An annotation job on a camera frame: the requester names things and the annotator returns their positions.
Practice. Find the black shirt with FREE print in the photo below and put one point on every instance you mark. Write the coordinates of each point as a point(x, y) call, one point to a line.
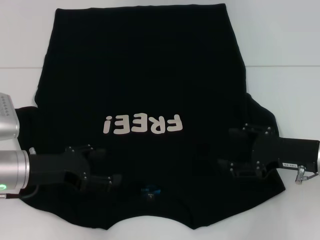
point(150, 75)

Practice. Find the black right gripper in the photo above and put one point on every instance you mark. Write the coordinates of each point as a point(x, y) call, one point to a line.
point(295, 152)

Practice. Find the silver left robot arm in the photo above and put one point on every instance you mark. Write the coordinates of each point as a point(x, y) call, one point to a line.
point(12, 170)

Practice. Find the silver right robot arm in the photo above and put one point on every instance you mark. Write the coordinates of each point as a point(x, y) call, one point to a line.
point(318, 157)

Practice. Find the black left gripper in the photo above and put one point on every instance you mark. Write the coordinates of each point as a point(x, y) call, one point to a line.
point(55, 166)

